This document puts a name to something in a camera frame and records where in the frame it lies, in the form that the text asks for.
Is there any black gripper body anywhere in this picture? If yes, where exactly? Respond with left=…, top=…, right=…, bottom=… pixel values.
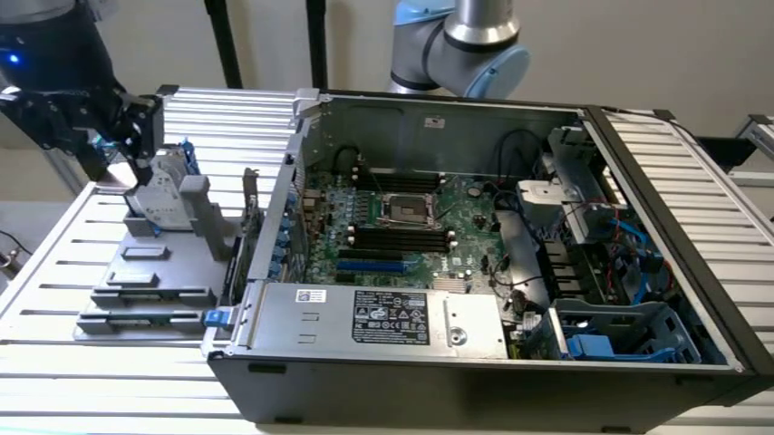
left=0, top=8, right=133, bottom=150

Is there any black RAM slot bank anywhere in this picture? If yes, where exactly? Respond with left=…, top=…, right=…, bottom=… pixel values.
left=352, top=169, right=442, bottom=194
left=352, top=225, right=454, bottom=253

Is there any CPU socket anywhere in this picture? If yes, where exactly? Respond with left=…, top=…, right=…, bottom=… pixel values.
left=367, top=192, right=442, bottom=227

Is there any black expansion slot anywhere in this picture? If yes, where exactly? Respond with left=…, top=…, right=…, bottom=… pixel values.
left=335, top=250, right=406, bottom=264

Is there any blue expansion slot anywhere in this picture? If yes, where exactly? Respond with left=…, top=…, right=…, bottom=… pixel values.
left=335, top=260, right=407, bottom=276

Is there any silver disk drive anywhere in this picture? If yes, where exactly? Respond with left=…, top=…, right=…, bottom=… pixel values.
left=123, top=143, right=196, bottom=237

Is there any grey parts rack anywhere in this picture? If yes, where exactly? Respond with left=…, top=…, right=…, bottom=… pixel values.
left=71, top=174, right=244, bottom=342

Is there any black stand pole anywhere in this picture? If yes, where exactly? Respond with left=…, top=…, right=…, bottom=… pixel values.
left=201, top=0, right=244, bottom=90
left=303, top=0, right=330, bottom=90

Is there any blue case latch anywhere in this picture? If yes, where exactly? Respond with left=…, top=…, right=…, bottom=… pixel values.
left=203, top=306, right=236, bottom=328

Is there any silver power supply unit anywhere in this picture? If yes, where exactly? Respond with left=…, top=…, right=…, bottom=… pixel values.
left=232, top=283, right=510, bottom=360

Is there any green motherboard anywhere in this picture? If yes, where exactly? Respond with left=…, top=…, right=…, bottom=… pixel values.
left=295, top=174, right=515, bottom=294

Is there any silver chipset heatsink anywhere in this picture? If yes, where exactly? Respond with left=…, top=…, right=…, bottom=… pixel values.
left=431, top=276, right=474, bottom=294

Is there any silver fan shroud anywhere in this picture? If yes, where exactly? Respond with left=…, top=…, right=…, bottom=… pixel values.
left=515, top=179, right=568, bottom=219

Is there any silver metal drive cage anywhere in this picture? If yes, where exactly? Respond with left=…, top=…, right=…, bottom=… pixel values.
left=542, top=125, right=631, bottom=242

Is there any black open PC case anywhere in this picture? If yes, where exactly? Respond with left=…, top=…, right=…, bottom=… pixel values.
left=204, top=88, right=774, bottom=427

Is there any blue plastic disk bay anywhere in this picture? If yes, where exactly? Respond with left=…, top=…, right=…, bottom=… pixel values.
left=546, top=297, right=703, bottom=364

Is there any short black looped wire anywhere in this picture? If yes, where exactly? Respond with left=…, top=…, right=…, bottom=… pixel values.
left=334, top=143, right=359, bottom=174

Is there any blue wire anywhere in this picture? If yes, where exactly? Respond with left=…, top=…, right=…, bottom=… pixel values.
left=607, top=216, right=674, bottom=294

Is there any thin black table cable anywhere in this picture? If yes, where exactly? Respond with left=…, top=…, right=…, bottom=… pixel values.
left=602, top=105, right=730, bottom=169

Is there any aluminium frame profile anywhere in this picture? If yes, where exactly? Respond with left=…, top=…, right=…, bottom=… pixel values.
left=729, top=114, right=774, bottom=188

